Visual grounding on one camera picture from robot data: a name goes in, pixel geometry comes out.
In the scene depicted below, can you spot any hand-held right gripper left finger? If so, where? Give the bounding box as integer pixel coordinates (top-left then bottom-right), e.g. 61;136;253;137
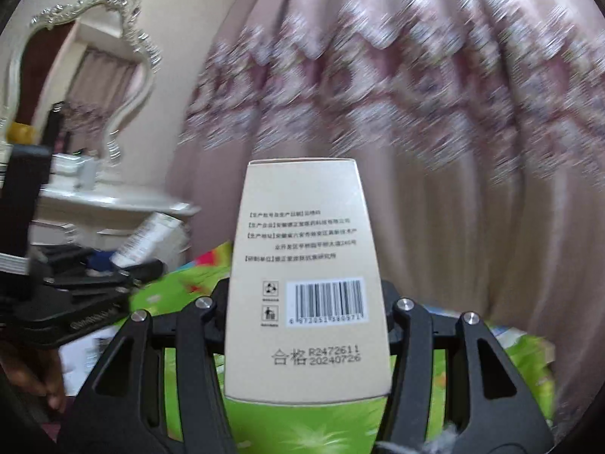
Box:
59;280;237;454

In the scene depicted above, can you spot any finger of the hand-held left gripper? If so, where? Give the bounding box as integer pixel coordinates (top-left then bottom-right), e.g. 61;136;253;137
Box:
45;259;164;295
28;245;114;271

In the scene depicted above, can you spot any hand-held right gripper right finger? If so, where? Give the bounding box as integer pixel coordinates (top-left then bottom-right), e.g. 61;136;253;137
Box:
373;280;554;454

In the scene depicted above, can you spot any white printed box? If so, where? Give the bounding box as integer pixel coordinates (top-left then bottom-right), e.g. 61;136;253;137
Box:
110;212;190;268

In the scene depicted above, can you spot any beige box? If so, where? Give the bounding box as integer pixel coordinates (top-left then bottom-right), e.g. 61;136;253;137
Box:
223;157;393;405

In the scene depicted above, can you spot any person's left hand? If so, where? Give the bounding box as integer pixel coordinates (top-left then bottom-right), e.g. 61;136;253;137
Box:
0;336;68;412

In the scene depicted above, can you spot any white cup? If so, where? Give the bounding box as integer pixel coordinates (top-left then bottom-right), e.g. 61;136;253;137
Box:
78;156;98;190

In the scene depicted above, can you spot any white dressing table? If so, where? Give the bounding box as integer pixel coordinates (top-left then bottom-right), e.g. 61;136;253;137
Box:
33;151;202;256

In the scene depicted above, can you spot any tall black object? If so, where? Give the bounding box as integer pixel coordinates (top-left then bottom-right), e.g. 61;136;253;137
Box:
45;103;64;154

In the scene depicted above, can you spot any printed blanket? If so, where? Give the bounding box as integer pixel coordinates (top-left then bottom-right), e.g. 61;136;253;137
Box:
127;241;556;454

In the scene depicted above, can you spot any ornate white mirror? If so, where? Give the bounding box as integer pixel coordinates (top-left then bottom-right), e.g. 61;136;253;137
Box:
2;0;161;166

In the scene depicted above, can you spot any pink curtain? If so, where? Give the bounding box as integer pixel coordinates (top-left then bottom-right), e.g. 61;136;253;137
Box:
168;0;605;436

